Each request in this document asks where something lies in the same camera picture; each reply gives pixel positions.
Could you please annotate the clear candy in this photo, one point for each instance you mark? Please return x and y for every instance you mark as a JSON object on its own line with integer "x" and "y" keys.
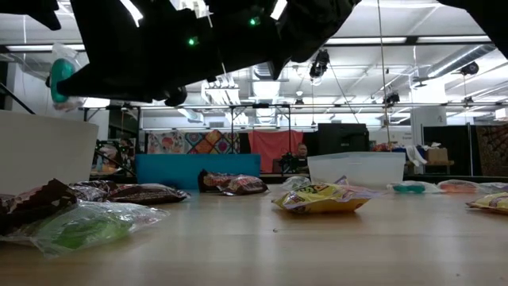
{"x": 297, "y": 182}
{"x": 496, "y": 187}

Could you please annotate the chocolate bar brown wrapper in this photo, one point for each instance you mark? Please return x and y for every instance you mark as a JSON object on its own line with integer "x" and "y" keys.
{"x": 35, "y": 198}
{"x": 93, "y": 190}
{"x": 246, "y": 184}
{"x": 147, "y": 194}
{"x": 208, "y": 180}

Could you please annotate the brown patterned cloth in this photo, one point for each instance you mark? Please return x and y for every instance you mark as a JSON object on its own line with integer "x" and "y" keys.
{"x": 494, "y": 151}

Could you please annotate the blue plastic bin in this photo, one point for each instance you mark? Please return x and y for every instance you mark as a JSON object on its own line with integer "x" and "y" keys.
{"x": 170, "y": 171}

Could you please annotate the black overhead frame beam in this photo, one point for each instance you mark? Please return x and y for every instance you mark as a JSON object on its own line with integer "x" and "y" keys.
{"x": 411, "y": 39}

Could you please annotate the colourful patchwork quilt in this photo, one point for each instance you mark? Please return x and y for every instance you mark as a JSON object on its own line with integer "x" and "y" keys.
{"x": 198, "y": 143}

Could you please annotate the white plastic bin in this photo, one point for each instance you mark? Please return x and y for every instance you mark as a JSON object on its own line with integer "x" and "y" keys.
{"x": 43, "y": 151}

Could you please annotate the black cabinet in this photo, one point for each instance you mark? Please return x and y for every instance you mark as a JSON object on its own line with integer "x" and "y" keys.
{"x": 341, "y": 139}

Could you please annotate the black aluminium table frame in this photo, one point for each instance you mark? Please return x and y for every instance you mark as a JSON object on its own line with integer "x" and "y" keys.
{"x": 129, "y": 179}

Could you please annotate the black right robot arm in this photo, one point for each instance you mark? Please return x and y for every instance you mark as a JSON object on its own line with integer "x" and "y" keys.
{"x": 317, "y": 28}

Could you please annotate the silver ceiling duct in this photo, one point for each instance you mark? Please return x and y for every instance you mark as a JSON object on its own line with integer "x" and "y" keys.
{"x": 264, "y": 73}
{"x": 460, "y": 59}

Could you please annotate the black metal truss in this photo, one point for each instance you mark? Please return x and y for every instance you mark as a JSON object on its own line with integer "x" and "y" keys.
{"x": 260, "y": 105}

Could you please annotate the teal gummy clear wrapper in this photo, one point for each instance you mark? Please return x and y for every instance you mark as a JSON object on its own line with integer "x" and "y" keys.
{"x": 60, "y": 79}
{"x": 409, "y": 188}

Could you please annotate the black background robot arm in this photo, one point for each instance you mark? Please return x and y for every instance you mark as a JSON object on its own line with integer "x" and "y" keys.
{"x": 287, "y": 163}

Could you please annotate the red hanging cloth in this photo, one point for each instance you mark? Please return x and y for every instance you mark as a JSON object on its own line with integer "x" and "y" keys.
{"x": 270, "y": 147}

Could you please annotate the black partition panel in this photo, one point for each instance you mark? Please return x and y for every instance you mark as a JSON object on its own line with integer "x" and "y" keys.
{"x": 448, "y": 151}

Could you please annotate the green gummy clear wrapper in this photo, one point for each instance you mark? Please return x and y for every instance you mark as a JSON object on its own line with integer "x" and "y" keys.
{"x": 79, "y": 228}

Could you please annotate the cardboard box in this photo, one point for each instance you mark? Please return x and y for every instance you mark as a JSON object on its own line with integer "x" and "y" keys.
{"x": 436, "y": 155}

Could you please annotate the white cloth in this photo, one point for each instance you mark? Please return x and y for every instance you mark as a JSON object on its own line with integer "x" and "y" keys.
{"x": 414, "y": 155}

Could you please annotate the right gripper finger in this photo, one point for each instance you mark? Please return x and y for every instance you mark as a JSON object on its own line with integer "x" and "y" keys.
{"x": 107, "y": 85}

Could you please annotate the black hanging spotlight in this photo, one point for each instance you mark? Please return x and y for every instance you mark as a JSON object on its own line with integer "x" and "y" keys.
{"x": 319, "y": 63}
{"x": 392, "y": 99}
{"x": 469, "y": 68}

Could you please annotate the orange gummy clear wrapper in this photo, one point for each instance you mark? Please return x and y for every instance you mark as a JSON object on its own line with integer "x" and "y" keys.
{"x": 458, "y": 186}

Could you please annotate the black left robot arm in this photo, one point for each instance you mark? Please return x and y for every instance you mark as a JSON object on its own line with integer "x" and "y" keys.
{"x": 28, "y": 8}

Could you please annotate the clear plastic bin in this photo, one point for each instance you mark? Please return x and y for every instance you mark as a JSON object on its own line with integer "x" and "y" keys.
{"x": 357, "y": 167}

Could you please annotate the white pillar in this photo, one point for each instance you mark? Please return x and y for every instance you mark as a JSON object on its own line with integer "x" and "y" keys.
{"x": 428, "y": 127}

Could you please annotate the person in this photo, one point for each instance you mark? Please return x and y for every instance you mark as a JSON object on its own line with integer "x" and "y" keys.
{"x": 127, "y": 149}
{"x": 301, "y": 159}

